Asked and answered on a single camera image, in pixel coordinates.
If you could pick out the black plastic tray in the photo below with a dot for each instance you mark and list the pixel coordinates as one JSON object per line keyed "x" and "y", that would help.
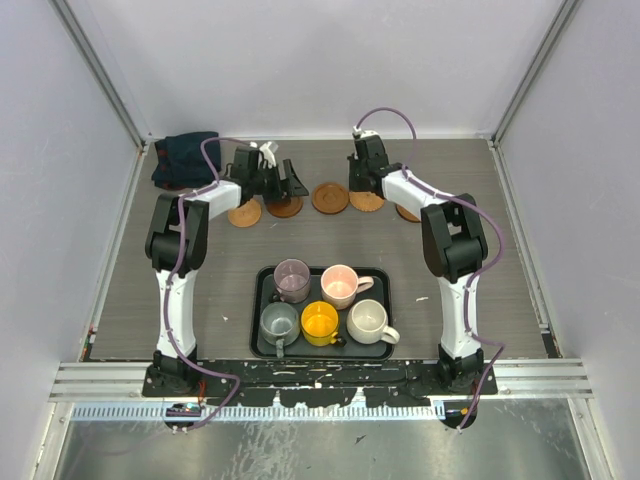
{"x": 301, "y": 349}

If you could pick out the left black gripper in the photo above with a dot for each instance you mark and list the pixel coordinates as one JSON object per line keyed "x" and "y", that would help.
{"x": 290, "y": 184}

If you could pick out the purple mug black handle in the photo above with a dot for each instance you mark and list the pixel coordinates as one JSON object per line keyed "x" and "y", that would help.
{"x": 292, "y": 281}

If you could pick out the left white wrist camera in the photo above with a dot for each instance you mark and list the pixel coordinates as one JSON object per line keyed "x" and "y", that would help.
{"x": 268, "y": 151}

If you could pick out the light orange coaster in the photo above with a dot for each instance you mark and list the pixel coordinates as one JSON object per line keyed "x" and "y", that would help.
{"x": 247, "y": 215}

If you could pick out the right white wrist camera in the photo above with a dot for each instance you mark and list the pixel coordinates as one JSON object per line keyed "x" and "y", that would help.
{"x": 360, "y": 133}

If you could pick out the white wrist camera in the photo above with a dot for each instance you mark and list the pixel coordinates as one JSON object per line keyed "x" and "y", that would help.
{"x": 360, "y": 133}
{"x": 268, "y": 151}

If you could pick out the yellow mug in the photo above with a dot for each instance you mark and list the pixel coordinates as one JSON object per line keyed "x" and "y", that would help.
{"x": 320, "y": 324}

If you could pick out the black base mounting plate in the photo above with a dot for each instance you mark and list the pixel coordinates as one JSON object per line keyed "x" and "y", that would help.
{"x": 395, "y": 383}

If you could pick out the pink ceramic mug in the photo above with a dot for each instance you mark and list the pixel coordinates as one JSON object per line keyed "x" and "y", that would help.
{"x": 340, "y": 284}

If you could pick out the dark wooden coaster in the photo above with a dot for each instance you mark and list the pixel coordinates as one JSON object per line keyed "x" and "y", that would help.
{"x": 406, "y": 215}
{"x": 330, "y": 198}
{"x": 286, "y": 208}

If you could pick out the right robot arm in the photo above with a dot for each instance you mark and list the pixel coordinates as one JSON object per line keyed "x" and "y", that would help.
{"x": 454, "y": 249}

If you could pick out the perforated cable duct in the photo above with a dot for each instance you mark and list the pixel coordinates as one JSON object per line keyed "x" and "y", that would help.
{"x": 168, "y": 411}

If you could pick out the grey stoneware mug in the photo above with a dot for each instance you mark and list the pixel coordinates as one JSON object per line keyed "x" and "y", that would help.
{"x": 279, "y": 326}

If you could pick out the white speckled mug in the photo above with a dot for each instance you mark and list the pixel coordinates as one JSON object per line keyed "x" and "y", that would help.
{"x": 368, "y": 323}

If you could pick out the dark blue folded cloth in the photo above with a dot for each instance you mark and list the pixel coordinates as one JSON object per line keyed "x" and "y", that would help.
{"x": 181, "y": 163}

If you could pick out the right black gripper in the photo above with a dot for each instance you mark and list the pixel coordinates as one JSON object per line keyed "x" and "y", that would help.
{"x": 353, "y": 184}

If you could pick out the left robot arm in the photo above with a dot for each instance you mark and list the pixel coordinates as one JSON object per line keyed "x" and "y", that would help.
{"x": 177, "y": 243}

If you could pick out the aluminium frame rail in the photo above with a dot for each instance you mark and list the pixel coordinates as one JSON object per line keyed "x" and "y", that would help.
{"x": 522, "y": 378}

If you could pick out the woven rattan coaster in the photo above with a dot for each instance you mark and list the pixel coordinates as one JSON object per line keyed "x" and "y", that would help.
{"x": 366, "y": 201}

